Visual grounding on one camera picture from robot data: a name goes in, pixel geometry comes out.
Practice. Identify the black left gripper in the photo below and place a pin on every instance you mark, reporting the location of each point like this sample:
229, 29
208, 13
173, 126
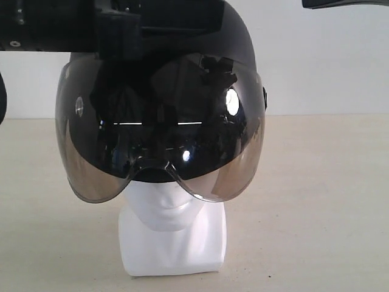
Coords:
126, 29

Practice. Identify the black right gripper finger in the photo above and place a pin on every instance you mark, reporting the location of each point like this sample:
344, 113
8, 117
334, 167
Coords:
322, 4

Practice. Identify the black helmet with tinted visor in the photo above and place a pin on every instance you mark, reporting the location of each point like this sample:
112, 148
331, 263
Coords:
190, 111

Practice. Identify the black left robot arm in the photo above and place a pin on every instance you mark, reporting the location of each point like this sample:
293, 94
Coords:
50, 26

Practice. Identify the white mannequin head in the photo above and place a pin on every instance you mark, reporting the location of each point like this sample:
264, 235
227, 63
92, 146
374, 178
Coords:
164, 231

